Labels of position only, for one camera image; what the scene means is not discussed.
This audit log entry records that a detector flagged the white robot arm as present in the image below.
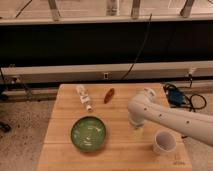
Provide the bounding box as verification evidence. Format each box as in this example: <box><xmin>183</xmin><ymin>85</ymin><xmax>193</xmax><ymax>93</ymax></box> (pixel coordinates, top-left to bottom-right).
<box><xmin>127</xmin><ymin>88</ymin><xmax>213</xmax><ymax>147</ymax></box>

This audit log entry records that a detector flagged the blue power box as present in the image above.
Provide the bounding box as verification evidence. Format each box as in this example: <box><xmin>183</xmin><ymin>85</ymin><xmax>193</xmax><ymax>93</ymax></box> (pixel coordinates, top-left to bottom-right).
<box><xmin>168</xmin><ymin>89</ymin><xmax>183</xmax><ymax>106</ymax></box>

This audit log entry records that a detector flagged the black hanging cable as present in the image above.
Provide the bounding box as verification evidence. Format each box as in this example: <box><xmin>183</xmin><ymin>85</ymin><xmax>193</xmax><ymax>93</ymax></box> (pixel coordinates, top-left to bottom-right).
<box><xmin>119</xmin><ymin>13</ymin><xmax>153</xmax><ymax>81</ymax></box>

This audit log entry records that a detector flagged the brown sausage toy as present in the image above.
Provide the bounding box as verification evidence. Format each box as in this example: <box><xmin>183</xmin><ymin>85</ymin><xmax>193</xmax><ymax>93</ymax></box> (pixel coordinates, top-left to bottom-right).
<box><xmin>104</xmin><ymin>88</ymin><xmax>115</xmax><ymax>104</ymax></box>

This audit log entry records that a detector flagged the green ceramic bowl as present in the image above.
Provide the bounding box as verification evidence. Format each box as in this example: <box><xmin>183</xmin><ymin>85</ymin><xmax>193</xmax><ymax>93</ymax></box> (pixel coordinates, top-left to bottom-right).
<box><xmin>70</xmin><ymin>116</ymin><xmax>107</xmax><ymax>152</ymax></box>

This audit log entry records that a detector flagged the white paper cup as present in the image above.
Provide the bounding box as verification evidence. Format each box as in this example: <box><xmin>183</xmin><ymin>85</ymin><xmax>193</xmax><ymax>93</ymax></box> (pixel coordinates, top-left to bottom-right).
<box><xmin>152</xmin><ymin>130</ymin><xmax>176</xmax><ymax>155</ymax></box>

